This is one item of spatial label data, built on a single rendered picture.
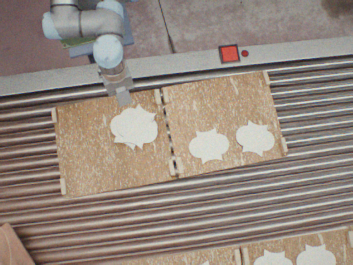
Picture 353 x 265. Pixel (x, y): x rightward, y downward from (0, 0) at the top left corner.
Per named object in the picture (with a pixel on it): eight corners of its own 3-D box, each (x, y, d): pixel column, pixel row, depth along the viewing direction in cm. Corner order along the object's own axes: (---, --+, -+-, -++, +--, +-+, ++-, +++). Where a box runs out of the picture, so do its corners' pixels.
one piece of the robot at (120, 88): (106, 98, 119) (113, 113, 135) (136, 87, 120) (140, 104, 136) (93, 60, 122) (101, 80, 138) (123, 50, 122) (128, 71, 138)
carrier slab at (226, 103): (161, 89, 164) (161, 87, 163) (263, 71, 167) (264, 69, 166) (179, 178, 156) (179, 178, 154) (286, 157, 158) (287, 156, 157)
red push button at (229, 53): (220, 48, 170) (220, 47, 168) (234, 47, 170) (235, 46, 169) (222, 62, 168) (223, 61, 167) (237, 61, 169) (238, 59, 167)
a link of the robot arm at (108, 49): (121, 30, 110) (121, 60, 108) (125, 48, 120) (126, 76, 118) (91, 31, 110) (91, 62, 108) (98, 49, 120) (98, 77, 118)
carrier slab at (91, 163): (53, 108, 161) (52, 107, 160) (159, 89, 164) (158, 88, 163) (64, 199, 153) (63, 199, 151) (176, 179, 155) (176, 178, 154)
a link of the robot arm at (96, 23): (81, -1, 114) (80, 35, 111) (122, -3, 114) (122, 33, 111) (86, 13, 121) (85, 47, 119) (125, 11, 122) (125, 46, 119)
